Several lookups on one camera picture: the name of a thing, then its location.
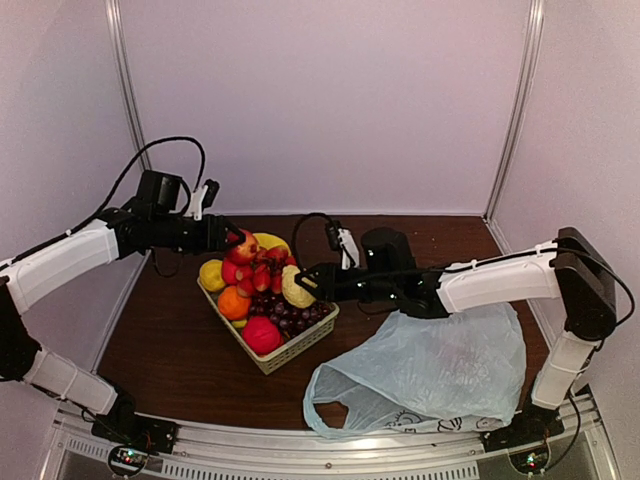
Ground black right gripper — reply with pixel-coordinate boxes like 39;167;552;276
296;264;399;304

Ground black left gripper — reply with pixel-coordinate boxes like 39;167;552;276
152;213;245;255

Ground pale yellow wrinkled fruit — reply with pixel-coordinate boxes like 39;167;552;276
282;265;316;309

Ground dark red fruit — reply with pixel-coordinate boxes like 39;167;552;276
225;229;259;266

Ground red lychee bunch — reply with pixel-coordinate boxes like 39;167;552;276
235;245;297;298

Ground beige perforated plastic basket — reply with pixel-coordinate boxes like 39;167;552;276
197;276;339;375

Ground light blue plastic bag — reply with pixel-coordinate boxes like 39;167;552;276
303;303;526;439

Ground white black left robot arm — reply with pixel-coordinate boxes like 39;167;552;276
1;171;246;444

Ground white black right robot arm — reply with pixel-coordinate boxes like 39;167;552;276
294;227;622;442

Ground long yellow fruit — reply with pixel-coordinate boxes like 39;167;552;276
253;232;291;254

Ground pink red round fruit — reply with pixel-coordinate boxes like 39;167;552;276
241;316;282;355

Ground orange fruit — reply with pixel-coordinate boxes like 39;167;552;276
217;286;251;321

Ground dark purple grape bunch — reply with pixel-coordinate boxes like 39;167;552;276
249;293;335;338

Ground large yellow lemon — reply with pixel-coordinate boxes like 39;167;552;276
199;259;226;292

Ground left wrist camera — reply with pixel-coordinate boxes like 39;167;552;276
186;179;220;221

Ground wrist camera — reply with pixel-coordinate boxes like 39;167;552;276
186;179;220;221
325;223;361;270

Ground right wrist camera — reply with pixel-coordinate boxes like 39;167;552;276
325;223;361;270

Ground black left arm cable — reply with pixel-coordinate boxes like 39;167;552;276
9;136;207;276

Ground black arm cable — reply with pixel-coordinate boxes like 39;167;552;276
9;136;207;276
291;212;632;326

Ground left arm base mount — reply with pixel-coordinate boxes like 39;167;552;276
84;387;178;479

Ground left aluminium frame post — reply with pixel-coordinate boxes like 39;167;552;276
104;0;167;221

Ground aluminium frame post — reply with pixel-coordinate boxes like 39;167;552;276
483;0;546;223
104;0;167;221

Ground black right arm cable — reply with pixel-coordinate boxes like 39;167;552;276
291;212;632;326

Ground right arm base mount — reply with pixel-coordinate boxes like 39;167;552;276
481;404;565;476

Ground front aluminium rail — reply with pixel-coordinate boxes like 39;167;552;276
49;394;616;480

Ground right aluminium frame post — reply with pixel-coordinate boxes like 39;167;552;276
483;0;546;223

